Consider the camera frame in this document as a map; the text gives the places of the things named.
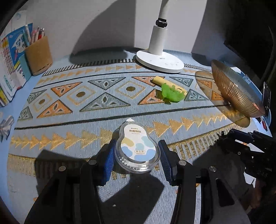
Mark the pink pen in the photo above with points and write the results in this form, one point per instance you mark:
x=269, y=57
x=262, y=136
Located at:
x=34, y=36

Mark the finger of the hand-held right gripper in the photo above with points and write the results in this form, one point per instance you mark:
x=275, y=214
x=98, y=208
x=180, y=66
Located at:
x=232, y=140

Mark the red and black small pack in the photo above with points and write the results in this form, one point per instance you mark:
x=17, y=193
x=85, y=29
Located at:
x=264, y=124

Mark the brown pen holder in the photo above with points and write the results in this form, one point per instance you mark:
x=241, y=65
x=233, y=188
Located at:
x=38, y=56

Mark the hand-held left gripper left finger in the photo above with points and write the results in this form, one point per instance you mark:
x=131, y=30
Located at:
x=107, y=163

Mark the black monitor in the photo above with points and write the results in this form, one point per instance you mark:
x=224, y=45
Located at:
x=248, y=56

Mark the white green booklet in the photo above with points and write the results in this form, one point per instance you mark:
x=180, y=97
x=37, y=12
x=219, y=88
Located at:
x=7, y=86

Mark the blue patterned table mat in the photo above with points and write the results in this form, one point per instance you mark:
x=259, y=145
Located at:
x=75, y=127

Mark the correction tape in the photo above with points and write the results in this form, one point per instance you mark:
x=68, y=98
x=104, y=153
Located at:
x=135, y=148

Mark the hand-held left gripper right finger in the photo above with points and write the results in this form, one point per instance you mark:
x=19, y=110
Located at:
x=166, y=160

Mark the red white striped book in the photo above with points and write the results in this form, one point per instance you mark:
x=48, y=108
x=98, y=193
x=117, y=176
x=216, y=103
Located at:
x=6, y=58

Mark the black smartphone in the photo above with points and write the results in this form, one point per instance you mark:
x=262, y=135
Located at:
x=267, y=97

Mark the yellow flat strip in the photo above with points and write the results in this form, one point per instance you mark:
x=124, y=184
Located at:
x=158, y=80

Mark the green rubbery toy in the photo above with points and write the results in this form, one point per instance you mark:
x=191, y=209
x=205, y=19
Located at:
x=172, y=93

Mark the red pen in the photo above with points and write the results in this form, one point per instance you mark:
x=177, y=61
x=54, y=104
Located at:
x=39, y=33

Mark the white desk lamp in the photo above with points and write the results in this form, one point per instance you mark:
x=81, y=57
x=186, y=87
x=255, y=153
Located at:
x=158, y=43

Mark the amber ribbed glass bowl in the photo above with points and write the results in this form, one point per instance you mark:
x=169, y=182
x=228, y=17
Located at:
x=232, y=90

